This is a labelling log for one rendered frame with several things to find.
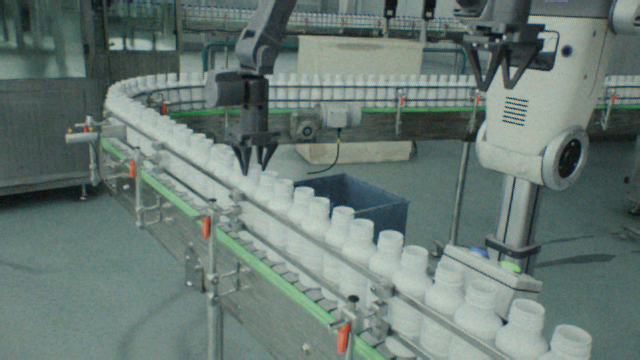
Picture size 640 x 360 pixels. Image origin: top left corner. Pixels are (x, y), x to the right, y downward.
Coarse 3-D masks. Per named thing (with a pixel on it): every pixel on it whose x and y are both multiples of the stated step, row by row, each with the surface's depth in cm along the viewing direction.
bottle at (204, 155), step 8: (200, 144) 132; (208, 144) 132; (200, 152) 133; (208, 152) 133; (200, 160) 132; (208, 160) 132; (200, 176) 133; (200, 184) 134; (200, 192) 134; (200, 200) 135
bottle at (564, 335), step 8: (560, 328) 63; (568, 328) 63; (576, 328) 63; (552, 336) 62; (560, 336) 61; (568, 336) 63; (576, 336) 63; (584, 336) 62; (552, 344) 62; (560, 344) 61; (568, 344) 60; (576, 344) 60; (584, 344) 60; (552, 352) 62; (560, 352) 61; (568, 352) 60; (576, 352) 60; (584, 352) 60
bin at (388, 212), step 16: (336, 176) 185; (352, 176) 184; (320, 192) 183; (336, 192) 187; (352, 192) 185; (368, 192) 178; (384, 192) 172; (352, 208) 187; (368, 208) 180; (384, 208) 158; (400, 208) 163; (384, 224) 161; (400, 224) 165
